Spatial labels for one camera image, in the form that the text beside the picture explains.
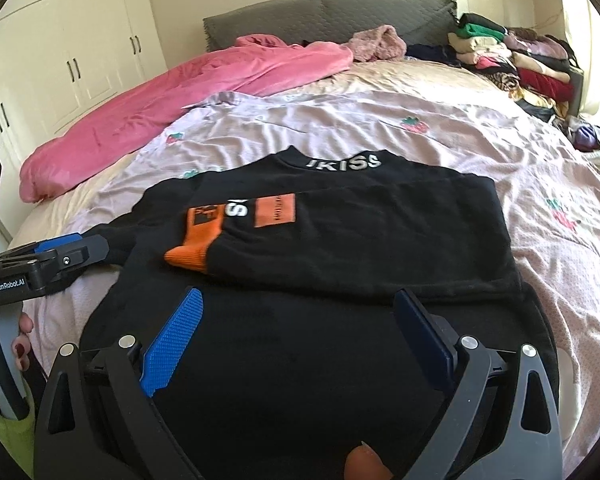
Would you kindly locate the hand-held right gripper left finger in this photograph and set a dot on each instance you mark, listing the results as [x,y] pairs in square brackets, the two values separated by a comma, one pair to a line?
[175,332]

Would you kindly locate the pink blanket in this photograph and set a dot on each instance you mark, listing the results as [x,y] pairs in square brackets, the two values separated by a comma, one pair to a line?
[145,105]

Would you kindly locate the dark navy garment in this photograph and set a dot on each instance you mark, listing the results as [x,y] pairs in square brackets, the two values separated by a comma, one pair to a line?
[427,52]

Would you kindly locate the cream wardrobe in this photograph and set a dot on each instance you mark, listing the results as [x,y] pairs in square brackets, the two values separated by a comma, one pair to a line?
[65,55]

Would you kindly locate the lilac strawberry-print quilt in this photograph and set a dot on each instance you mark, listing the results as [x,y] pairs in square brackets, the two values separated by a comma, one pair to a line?
[380,125]

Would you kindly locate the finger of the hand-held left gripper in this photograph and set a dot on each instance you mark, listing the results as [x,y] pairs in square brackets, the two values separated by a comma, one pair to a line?
[97,252]
[55,243]

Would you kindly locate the pile of folded clothes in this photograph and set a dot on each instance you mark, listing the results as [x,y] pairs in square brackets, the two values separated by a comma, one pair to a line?
[520,60]

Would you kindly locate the black sweater with orange cuffs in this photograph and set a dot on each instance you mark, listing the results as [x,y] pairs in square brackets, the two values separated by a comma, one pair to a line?
[340,260]

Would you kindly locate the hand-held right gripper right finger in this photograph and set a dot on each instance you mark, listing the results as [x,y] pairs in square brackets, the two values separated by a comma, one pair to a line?
[420,330]

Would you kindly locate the grey quilted headboard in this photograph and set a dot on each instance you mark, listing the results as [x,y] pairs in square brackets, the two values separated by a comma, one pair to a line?
[330,17]

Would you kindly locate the pink fuzzy garment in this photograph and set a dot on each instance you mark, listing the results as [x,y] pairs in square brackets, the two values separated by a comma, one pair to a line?
[377,42]

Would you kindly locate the person's left forearm green sleeve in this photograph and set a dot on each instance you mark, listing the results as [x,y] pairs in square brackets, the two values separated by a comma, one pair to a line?
[10,440]

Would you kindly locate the person's left hand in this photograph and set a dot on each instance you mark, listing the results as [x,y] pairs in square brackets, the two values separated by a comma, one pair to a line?
[24,332]

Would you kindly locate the purple clothes heap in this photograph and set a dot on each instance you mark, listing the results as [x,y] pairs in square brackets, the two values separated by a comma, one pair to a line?
[590,137]

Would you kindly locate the white curtain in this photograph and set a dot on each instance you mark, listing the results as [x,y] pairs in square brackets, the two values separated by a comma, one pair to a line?
[592,35]

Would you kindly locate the person's right hand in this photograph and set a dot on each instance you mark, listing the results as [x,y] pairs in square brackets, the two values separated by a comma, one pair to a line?
[367,462]

